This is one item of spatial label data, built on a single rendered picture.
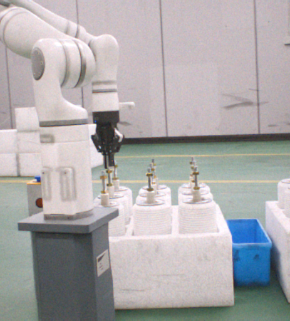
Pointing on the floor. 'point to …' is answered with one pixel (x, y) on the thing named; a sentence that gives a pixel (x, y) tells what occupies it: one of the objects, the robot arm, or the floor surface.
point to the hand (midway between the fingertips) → (108, 162)
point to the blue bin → (250, 252)
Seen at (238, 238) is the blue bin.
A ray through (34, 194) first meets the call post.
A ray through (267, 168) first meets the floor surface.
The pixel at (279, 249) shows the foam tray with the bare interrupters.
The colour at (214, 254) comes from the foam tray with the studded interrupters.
